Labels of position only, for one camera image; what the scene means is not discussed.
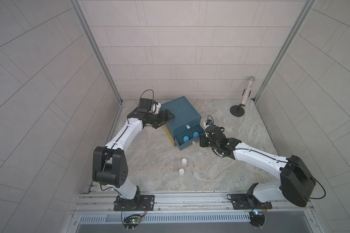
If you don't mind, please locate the teal three-drawer cabinet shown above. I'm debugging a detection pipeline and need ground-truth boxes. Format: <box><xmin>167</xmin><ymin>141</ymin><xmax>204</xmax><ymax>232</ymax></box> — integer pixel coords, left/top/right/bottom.
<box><xmin>161</xmin><ymin>96</ymin><xmax>205</xmax><ymax>150</ymax></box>

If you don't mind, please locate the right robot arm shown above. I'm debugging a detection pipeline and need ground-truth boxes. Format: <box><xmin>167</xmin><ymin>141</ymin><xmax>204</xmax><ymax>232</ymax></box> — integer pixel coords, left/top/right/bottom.
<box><xmin>200</xmin><ymin>125</ymin><xmax>317</xmax><ymax>207</ymax></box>

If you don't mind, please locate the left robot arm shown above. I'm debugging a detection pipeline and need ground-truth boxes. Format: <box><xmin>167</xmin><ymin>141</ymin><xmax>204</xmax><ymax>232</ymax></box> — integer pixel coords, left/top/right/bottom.
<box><xmin>92</xmin><ymin>109</ymin><xmax>175</xmax><ymax>207</ymax></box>

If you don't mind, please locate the white paint can near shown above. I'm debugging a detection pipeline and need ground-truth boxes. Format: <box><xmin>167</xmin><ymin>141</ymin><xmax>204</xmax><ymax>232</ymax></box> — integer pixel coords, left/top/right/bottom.
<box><xmin>178</xmin><ymin>169</ymin><xmax>185</xmax><ymax>176</ymax></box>

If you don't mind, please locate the right circuit board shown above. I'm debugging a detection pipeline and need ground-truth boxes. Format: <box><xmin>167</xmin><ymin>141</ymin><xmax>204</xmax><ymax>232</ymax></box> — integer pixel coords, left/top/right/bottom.
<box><xmin>249</xmin><ymin>210</ymin><xmax>265</xmax><ymax>228</ymax></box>

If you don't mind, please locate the circuit board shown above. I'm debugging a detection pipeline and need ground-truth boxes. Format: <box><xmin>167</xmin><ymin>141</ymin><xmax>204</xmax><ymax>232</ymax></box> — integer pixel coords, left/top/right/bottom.
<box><xmin>122</xmin><ymin>214</ymin><xmax>143</xmax><ymax>231</ymax></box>
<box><xmin>249</xmin><ymin>210</ymin><xmax>265</xmax><ymax>228</ymax></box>

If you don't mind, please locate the left circuit board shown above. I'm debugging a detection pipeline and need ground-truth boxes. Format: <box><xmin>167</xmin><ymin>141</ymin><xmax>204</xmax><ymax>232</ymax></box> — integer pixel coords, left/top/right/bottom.
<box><xmin>122</xmin><ymin>214</ymin><xmax>143</xmax><ymax>231</ymax></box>

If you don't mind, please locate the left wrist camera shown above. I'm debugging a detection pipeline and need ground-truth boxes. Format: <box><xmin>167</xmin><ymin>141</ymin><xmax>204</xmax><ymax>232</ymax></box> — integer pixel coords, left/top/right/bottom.
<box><xmin>137</xmin><ymin>98</ymin><xmax>161</xmax><ymax>114</ymax></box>

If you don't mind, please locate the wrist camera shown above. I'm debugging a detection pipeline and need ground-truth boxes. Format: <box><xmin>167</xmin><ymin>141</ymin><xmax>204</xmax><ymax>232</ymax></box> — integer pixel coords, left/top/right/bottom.
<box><xmin>137</xmin><ymin>98</ymin><xmax>161</xmax><ymax>114</ymax></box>
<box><xmin>203</xmin><ymin>119</ymin><xmax>214</xmax><ymax>129</ymax></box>

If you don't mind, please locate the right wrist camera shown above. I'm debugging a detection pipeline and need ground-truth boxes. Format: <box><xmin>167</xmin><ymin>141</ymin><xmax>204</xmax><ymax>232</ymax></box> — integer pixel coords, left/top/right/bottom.
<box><xmin>203</xmin><ymin>119</ymin><xmax>214</xmax><ymax>129</ymax></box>

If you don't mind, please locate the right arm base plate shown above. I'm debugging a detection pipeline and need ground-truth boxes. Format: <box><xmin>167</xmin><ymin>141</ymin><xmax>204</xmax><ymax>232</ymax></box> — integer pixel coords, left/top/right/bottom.
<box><xmin>227</xmin><ymin>193</ymin><xmax>272</xmax><ymax>210</ymax></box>

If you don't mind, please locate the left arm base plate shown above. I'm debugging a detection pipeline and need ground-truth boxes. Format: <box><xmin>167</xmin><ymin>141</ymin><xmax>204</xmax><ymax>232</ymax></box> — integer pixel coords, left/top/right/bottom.
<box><xmin>114</xmin><ymin>195</ymin><xmax>155</xmax><ymax>212</ymax></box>

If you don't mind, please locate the aluminium mounting rail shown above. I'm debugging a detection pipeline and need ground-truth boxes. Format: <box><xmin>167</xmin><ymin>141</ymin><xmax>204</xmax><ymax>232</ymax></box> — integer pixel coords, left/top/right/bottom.
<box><xmin>71</xmin><ymin>191</ymin><xmax>313</xmax><ymax>216</ymax></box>

